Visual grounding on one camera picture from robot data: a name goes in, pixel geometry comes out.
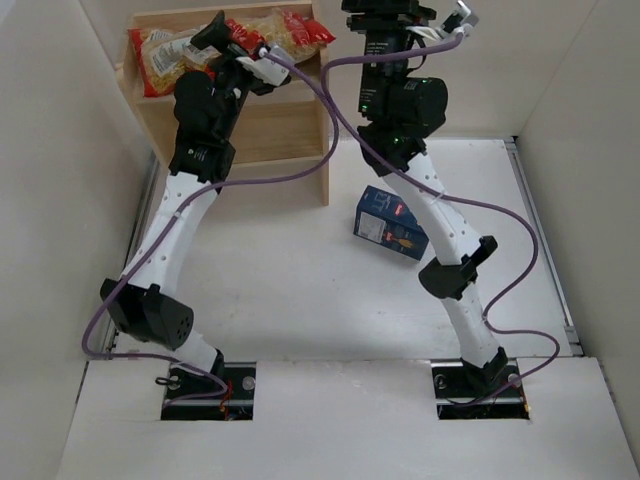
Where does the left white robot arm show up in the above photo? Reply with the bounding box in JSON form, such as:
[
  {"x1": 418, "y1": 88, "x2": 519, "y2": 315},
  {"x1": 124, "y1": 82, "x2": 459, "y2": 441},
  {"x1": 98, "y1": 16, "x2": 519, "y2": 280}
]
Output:
[{"x1": 100, "y1": 12, "x2": 273, "y2": 397}]

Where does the right aluminium rail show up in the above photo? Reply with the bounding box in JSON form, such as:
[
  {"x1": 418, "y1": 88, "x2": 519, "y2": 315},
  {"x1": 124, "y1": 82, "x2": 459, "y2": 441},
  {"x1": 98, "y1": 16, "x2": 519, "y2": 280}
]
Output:
[{"x1": 504, "y1": 137, "x2": 585, "y2": 357}]

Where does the red pasta bag front side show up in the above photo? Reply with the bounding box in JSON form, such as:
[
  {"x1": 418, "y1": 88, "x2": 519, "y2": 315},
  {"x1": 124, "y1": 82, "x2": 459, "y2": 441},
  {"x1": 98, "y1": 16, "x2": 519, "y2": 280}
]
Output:
[{"x1": 225, "y1": 8, "x2": 336, "y2": 64}]

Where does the purple cable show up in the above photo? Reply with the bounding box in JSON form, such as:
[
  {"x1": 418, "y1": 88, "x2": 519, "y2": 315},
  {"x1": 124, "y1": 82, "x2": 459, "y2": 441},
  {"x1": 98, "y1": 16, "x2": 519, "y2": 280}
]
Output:
[
  {"x1": 320, "y1": 34, "x2": 560, "y2": 407},
  {"x1": 82, "y1": 47, "x2": 341, "y2": 406}
]

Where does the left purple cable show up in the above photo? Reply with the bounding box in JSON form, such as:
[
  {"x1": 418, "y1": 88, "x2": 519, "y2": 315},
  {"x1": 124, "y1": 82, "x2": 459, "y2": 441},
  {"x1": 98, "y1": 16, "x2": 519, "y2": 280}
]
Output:
[{"x1": 82, "y1": 47, "x2": 341, "y2": 406}]

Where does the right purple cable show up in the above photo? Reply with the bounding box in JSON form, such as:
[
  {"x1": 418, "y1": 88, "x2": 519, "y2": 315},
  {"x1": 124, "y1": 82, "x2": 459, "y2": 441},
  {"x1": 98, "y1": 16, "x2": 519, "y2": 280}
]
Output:
[{"x1": 320, "y1": 34, "x2": 560, "y2": 407}]

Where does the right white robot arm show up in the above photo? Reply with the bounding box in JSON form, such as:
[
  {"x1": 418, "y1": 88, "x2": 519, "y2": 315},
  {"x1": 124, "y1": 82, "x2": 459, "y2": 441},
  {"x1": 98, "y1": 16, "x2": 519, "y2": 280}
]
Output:
[{"x1": 357, "y1": 59, "x2": 507, "y2": 394}]

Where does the left aluminium rail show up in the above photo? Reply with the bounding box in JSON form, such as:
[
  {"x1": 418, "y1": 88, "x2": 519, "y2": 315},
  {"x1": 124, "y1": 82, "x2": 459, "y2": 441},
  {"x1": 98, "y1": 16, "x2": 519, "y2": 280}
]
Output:
[{"x1": 96, "y1": 152, "x2": 160, "y2": 353}]

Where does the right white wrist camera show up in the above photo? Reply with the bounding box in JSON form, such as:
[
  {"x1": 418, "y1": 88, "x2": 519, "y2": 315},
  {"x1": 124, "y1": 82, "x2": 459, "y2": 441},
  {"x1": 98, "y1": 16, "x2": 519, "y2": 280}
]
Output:
[{"x1": 407, "y1": 1, "x2": 479, "y2": 42}]

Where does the blue Barilla pasta box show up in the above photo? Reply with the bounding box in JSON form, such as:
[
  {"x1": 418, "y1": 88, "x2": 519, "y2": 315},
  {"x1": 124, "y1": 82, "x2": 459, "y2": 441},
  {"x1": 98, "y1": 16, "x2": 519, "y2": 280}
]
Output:
[{"x1": 353, "y1": 185, "x2": 429, "y2": 261}]

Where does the red pasta bag label side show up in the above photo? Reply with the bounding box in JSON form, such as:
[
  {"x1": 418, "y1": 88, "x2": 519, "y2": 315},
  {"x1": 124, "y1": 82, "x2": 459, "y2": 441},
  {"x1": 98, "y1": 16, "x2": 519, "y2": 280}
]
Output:
[{"x1": 128, "y1": 28, "x2": 220, "y2": 98}]

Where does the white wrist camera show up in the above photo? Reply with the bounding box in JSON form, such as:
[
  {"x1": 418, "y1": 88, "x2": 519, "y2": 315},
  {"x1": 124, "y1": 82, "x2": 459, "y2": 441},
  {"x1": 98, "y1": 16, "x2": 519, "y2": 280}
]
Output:
[
  {"x1": 407, "y1": 1, "x2": 479, "y2": 42},
  {"x1": 236, "y1": 44, "x2": 295, "y2": 87}
]

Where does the aluminium rail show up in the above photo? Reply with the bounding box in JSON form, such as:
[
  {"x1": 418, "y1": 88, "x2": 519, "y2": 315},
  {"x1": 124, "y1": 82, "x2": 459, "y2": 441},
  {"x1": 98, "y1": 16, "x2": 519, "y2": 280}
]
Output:
[
  {"x1": 504, "y1": 137, "x2": 585, "y2": 357},
  {"x1": 96, "y1": 152, "x2": 160, "y2": 353}
]

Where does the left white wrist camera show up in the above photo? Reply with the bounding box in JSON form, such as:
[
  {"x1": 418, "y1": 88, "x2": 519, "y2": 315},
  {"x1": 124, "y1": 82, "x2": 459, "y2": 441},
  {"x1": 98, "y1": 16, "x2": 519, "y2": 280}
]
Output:
[{"x1": 236, "y1": 44, "x2": 295, "y2": 87}]

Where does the wooden two-tier shelf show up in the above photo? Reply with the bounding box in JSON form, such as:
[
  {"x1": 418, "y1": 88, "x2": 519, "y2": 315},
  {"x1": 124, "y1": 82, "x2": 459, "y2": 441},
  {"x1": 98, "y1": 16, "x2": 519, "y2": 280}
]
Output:
[{"x1": 114, "y1": 0, "x2": 331, "y2": 209}]

